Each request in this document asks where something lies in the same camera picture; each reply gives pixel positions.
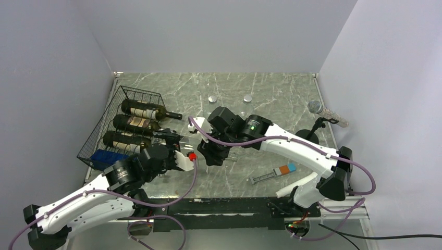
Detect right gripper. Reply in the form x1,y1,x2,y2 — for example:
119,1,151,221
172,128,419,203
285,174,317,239
198,126,238,166

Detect dark green wine bottle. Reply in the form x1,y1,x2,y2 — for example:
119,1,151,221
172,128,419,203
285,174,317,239
103,131,151,154

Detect green wine bottle grey cap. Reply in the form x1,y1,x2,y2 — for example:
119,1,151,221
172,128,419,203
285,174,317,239
112,114,162,136

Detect blue square glass bottle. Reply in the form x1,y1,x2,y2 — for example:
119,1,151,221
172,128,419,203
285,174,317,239
90,149,129,171

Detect clear glass bottle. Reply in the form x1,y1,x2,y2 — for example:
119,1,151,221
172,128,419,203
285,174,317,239
180,136,238,161

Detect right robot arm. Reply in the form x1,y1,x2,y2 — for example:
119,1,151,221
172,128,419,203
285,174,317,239
188,106,352,216

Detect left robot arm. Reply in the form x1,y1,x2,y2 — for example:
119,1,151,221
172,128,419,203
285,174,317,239
23,129,194,249

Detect clear labelled bottle silver cap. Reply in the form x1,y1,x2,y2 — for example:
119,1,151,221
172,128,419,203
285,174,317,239
241,94,254,117

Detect grey tool coloured blocks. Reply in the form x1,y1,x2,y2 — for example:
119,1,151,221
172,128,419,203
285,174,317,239
249,163,297,185

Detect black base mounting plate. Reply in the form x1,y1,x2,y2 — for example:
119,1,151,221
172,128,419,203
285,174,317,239
130,197,321,232

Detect grey handheld microphone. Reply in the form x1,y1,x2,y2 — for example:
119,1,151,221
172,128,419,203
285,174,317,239
307,100,349,128

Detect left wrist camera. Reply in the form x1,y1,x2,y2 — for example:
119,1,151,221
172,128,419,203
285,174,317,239
175,151,195,172

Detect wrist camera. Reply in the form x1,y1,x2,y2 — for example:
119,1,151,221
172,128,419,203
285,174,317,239
188,116,213,143
175,151,195,172

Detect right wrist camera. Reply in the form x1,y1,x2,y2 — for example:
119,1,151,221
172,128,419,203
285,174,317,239
188,116,213,143

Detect black wire wine rack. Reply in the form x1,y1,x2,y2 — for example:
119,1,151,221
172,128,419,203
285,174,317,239
77,86,164,168

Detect black power cable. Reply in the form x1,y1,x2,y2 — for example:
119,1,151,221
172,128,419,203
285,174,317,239
318,223,442,250

